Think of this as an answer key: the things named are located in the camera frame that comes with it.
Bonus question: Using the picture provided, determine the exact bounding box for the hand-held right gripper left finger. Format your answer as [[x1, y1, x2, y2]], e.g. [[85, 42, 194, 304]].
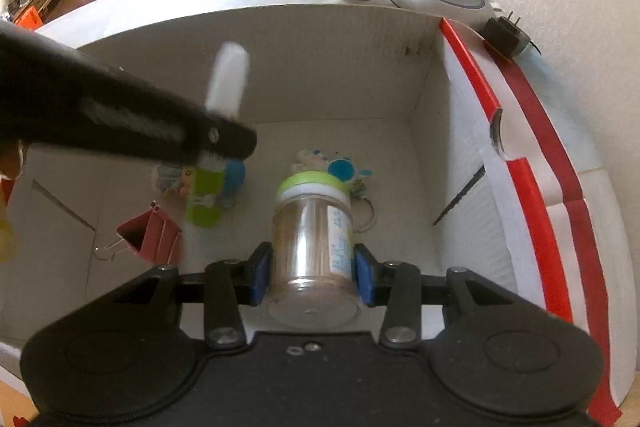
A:
[[110, 242, 273, 350]]

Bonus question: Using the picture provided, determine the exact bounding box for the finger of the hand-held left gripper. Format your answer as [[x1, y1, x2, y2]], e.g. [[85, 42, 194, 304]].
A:
[[0, 22, 258, 160]]

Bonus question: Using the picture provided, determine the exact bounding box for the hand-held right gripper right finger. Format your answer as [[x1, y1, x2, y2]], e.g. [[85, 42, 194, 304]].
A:
[[352, 243, 521, 350]]

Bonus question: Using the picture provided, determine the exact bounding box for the clear jar with green lid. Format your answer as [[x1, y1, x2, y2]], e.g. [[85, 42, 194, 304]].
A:
[[267, 172, 362, 328]]

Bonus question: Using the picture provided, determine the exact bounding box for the green and white marker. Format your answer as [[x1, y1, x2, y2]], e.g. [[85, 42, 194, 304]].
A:
[[185, 41, 249, 228]]

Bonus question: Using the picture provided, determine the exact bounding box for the red binder clip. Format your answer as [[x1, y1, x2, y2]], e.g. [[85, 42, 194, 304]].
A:
[[92, 201, 183, 264]]

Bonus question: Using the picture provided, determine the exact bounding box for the blue white keychain figure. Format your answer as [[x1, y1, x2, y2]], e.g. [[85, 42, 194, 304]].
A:
[[295, 148, 378, 233]]

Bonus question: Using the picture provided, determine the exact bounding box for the red cardboard box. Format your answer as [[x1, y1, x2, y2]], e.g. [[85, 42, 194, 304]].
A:
[[0, 2, 626, 427]]

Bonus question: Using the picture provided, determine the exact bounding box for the orange cardboard box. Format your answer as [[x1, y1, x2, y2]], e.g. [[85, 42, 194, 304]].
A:
[[12, 4, 43, 28]]

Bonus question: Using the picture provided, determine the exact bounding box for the black power adapter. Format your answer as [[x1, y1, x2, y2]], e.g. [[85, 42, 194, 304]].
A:
[[482, 11, 538, 60]]

